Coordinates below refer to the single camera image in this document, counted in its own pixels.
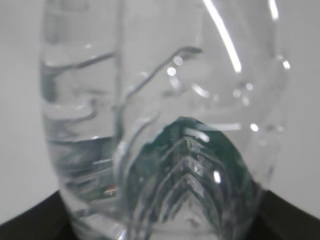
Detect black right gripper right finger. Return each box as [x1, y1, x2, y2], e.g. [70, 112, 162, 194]
[259, 191, 320, 240]

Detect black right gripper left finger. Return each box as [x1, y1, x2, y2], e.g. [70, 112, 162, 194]
[0, 191, 78, 240]

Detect clear plastic water bottle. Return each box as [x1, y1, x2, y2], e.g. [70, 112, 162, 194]
[39, 0, 288, 240]

